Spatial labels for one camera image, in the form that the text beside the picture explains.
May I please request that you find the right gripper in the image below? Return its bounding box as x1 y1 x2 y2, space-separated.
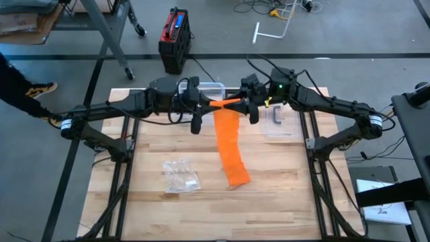
223 73 269 124

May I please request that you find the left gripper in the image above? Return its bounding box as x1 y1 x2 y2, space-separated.
174 76 222 135

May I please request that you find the clear plastic container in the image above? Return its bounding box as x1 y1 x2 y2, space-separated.
169 82 226 128

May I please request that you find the orange elastic bandage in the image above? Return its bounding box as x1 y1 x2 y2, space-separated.
210 98 252 188

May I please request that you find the clear lid with black handle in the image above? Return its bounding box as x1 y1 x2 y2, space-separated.
261 100 302 139

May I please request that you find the clear plastic bag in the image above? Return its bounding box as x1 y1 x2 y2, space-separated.
162 158 202 194

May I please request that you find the red and black case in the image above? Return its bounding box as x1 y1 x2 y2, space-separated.
158 6 193 75

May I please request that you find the white T-shaped pipe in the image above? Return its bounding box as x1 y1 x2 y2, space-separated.
252 0 300 45

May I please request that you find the grey metal cart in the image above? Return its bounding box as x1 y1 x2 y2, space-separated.
52 0 148 81

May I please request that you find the black equipment stand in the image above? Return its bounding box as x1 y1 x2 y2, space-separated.
391 81 430 242

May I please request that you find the white paper sheet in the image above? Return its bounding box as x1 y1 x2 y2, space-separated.
355 179 413 226

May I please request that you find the person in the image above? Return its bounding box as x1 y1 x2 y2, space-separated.
0 52 64 128

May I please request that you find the brown cardboard box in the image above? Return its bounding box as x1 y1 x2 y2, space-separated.
0 3 65 46

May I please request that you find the grey foam sheet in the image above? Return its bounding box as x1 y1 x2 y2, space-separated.
0 0 60 15

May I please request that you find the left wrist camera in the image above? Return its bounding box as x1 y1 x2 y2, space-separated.
183 84 202 102

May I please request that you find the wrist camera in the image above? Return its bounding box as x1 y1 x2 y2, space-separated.
241 73 267 93
183 84 202 102

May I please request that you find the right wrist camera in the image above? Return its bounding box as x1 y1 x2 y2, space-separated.
241 73 267 93

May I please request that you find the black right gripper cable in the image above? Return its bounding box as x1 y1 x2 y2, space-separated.
246 54 323 98

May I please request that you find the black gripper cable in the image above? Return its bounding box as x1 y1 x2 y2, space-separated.
167 77 193 126
246 54 323 98

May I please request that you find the black case cable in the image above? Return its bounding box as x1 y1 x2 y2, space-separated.
191 56 216 83

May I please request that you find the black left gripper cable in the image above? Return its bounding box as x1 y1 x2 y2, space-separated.
167 77 193 126

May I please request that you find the floor cable tangle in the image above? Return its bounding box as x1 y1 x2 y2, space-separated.
233 0 323 16

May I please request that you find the black aluminium table frame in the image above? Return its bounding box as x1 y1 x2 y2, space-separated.
79 86 368 242

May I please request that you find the black floor cable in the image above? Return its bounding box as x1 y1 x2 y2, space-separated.
345 134 416 164

